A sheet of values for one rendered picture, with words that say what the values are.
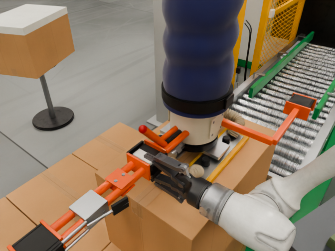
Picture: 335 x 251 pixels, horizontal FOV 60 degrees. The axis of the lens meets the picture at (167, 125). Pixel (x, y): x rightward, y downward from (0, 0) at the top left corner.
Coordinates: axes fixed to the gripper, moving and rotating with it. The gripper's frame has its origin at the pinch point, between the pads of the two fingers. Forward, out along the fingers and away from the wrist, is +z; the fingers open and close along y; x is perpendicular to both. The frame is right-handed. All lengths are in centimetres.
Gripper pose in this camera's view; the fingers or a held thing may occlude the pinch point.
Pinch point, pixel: (145, 162)
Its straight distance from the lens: 83.5
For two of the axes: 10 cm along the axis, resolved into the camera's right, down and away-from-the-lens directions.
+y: -0.1, 8.1, 5.9
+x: 6.1, -4.7, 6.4
